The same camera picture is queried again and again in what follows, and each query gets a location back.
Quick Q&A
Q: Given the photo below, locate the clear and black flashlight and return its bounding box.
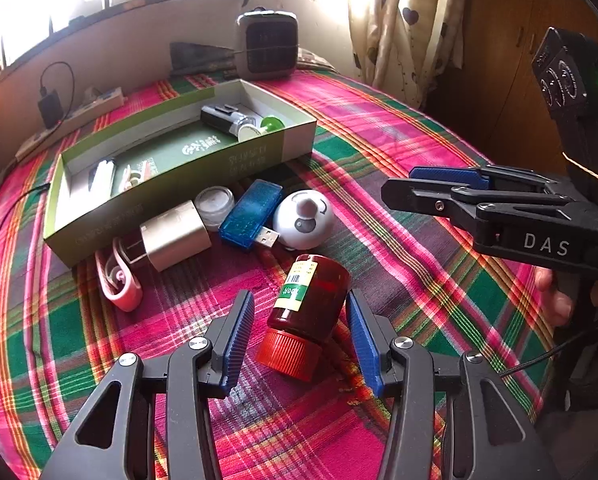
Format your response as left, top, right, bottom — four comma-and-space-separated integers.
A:
200, 103, 257, 137

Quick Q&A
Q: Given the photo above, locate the blue translucent USB reader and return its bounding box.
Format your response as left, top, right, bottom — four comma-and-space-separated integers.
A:
218, 179, 284, 253

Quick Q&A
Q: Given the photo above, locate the wooden wardrobe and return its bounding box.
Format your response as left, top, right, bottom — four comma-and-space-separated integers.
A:
424, 0, 598, 171

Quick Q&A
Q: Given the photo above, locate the pink green plaid blanket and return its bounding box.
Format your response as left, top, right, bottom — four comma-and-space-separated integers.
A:
0, 62, 564, 480

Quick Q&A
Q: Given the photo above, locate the white pen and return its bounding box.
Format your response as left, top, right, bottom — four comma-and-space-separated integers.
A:
86, 158, 116, 196

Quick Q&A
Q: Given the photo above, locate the white and green plastic spool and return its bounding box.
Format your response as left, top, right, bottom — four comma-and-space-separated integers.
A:
236, 116, 284, 142

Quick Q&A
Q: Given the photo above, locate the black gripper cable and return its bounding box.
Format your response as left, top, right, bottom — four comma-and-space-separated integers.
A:
499, 320, 598, 378

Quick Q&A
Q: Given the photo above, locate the green cardboard box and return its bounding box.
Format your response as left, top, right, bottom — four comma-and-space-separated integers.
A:
43, 78, 318, 268

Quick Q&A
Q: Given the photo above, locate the small clear cream jar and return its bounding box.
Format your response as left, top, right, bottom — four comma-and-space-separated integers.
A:
195, 186, 236, 232

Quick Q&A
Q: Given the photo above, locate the red capped pill bottle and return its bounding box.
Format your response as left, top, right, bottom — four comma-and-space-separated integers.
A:
255, 255, 350, 381

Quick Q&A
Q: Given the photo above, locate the white power strip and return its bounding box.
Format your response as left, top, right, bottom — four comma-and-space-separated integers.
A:
16, 86, 124, 161

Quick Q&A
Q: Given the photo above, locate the black charger with cable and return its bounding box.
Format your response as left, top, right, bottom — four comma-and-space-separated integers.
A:
38, 61, 76, 131

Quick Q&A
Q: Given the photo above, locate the cream heart print curtain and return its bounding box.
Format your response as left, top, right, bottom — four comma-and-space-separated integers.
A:
349, 0, 472, 106

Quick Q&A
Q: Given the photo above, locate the dark folded object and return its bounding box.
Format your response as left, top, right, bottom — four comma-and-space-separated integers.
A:
170, 41, 240, 78

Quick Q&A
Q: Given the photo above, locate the brown striped cloth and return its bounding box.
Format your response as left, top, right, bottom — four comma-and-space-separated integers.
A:
298, 47, 336, 72

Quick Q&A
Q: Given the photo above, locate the pink plastic clip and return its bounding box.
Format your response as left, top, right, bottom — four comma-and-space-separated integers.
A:
120, 167, 144, 192

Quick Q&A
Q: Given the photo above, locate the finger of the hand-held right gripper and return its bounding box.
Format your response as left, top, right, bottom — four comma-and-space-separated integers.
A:
410, 164, 572, 196
381, 177, 574, 221

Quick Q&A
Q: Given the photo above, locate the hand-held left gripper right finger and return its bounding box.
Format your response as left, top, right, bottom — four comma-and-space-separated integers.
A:
345, 289, 562, 480

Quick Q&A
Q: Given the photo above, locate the pink earhook cable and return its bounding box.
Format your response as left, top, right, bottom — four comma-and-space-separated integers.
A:
95, 237, 144, 312

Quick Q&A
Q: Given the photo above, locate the person's right hand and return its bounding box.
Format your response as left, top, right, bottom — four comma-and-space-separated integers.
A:
535, 266, 574, 326

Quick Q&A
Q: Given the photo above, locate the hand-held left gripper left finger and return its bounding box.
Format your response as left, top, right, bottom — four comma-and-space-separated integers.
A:
39, 290, 256, 480

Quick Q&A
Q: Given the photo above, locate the grey space heater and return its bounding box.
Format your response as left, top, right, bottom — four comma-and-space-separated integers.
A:
235, 10, 298, 81

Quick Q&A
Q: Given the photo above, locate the beige power adapter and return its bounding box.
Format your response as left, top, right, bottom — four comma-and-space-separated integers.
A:
126, 200, 213, 273

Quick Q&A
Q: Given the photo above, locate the thin black cable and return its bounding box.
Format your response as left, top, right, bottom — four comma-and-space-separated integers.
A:
0, 184, 50, 231

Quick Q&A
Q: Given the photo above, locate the white round dial gadget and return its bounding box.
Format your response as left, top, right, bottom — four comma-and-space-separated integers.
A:
272, 190, 336, 251

